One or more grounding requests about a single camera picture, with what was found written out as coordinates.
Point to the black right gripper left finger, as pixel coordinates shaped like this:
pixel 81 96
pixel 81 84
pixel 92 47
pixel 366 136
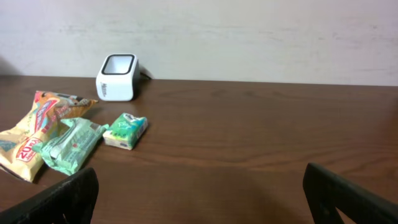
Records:
pixel 72 200

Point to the yellow chips bag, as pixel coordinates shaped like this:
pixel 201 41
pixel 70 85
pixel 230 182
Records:
pixel 41 124

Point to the green tissue pack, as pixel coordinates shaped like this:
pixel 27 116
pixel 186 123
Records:
pixel 125 131

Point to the light green snack packet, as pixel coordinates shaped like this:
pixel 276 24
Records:
pixel 67 152

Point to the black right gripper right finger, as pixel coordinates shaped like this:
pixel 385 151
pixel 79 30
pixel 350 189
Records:
pixel 328 194

